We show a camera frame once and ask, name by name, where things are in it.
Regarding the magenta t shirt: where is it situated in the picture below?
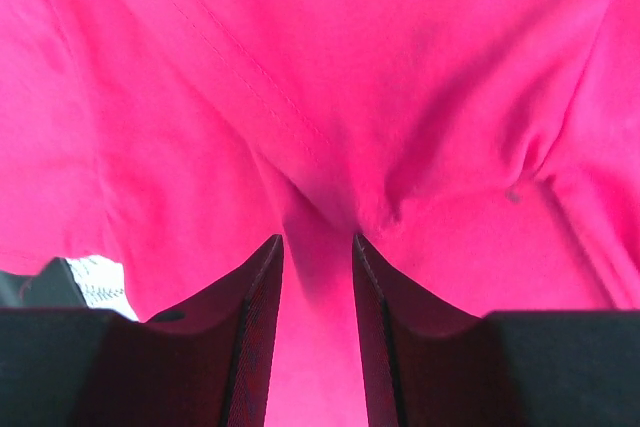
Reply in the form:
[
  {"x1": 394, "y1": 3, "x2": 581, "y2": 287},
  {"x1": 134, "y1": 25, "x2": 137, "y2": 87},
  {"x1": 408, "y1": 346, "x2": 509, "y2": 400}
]
[{"x1": 1, "y1": 0, "x2": 639, "y2": 426}]

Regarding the floral patterned table mat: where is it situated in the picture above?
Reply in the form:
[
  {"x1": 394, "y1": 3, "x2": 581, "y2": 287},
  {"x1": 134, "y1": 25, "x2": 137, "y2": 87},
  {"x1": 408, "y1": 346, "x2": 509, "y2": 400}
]
[{"x1": 66, "y1": 255, "x2": 138, "y2": 322}]

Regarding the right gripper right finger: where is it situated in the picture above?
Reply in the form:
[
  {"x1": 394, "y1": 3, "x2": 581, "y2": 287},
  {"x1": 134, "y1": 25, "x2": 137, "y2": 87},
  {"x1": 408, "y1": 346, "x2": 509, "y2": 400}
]
[{"x1": 352, "y1": 235, "x2": 639, "y2": 426}]

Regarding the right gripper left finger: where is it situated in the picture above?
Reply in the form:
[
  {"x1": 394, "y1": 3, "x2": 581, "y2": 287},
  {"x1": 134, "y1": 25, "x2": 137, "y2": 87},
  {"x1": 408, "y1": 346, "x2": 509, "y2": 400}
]
[{"x1": 1, "y1": 235, "x2": 284, "y2": 426}]

